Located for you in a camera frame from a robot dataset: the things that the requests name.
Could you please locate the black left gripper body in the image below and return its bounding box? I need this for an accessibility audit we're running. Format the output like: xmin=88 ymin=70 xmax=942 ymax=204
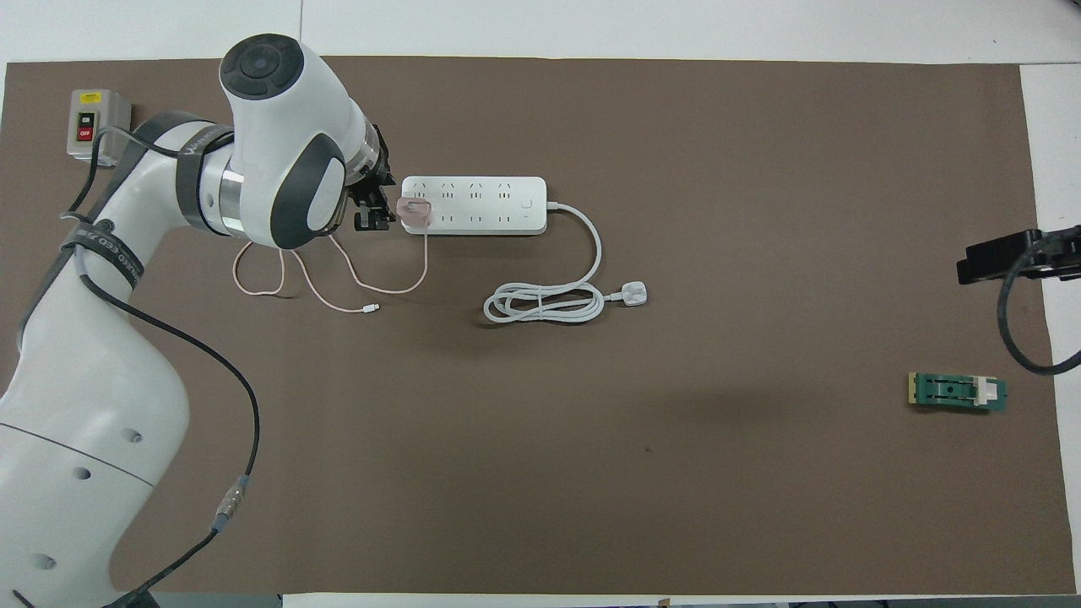
xmin=346 ymin=125 xmax=396 ymax=199

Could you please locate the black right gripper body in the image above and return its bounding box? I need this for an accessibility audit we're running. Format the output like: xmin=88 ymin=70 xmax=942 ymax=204
xmin=1041 ymin=230 xmax=1081 ymax=281

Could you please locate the pink charger adapter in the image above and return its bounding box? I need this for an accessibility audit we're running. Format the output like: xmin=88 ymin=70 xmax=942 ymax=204
xmin=396 ymin=196 xmax=435 ymax=235

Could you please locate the pink charging cable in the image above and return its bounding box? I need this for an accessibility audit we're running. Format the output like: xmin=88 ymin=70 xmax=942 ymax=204
xmin=233 ymin=228 xmax=430 ymax=316

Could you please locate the white power strip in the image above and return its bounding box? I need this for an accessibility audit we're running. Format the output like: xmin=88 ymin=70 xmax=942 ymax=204
xmin=401 ymin=176 xmax=548 ymax=236

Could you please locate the brown paper mat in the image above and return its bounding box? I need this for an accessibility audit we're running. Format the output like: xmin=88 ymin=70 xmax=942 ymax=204
xmin=0 ymin=57 xmax=1075 ymax=596

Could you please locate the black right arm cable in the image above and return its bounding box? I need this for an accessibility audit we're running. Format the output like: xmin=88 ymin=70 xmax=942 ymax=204
xmin=997 ymin=225 xmax=1081 ymax=377

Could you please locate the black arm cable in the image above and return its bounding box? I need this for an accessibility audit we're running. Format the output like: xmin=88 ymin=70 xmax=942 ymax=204
xmin=17 ymin=125 xmax=261 ymax=608
xmin=997 ymin=225 xmax=1081 ymax=377

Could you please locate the green knife switch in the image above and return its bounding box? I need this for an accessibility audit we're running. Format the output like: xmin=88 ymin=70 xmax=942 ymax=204
xmin=908 ymin=372 xmax=1008 ymax=415

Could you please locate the white cord with plug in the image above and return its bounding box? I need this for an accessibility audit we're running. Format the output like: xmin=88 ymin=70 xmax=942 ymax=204
xmin=483 ymin=201 xmax=649 ymax=325

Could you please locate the grey on-off switch box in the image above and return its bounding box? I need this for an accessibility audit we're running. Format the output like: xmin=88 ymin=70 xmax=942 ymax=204
xmin=67 ymin=89 xmax=132 ymax=163

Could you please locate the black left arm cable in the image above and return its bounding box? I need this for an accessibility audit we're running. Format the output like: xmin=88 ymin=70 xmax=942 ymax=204
xmin=17 ymin=125 xmax=261 ymax=608

